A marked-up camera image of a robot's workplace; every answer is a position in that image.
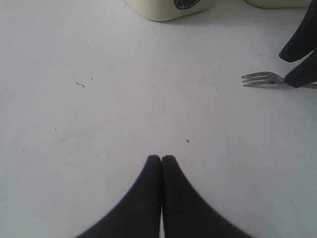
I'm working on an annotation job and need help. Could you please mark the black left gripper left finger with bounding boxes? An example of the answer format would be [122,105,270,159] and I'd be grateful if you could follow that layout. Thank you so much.
[78,155,161,238]

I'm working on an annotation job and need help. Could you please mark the cream bin circle mark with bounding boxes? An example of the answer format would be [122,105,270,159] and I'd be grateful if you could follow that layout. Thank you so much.
[123,0,214,22]

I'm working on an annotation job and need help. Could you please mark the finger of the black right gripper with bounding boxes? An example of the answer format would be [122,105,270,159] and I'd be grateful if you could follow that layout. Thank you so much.
[284,59,317,88]
[279,0,317,62]

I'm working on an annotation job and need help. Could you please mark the cream bin triangle mark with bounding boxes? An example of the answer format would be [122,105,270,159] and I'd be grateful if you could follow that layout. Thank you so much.
[245,0,311,8]

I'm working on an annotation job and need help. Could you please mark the steel fork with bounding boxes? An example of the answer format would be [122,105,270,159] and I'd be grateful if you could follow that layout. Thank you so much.
[241,71,317,89]

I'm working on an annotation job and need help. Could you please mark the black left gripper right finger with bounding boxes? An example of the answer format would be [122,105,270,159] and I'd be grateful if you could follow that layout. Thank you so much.
[161,155,250,238]

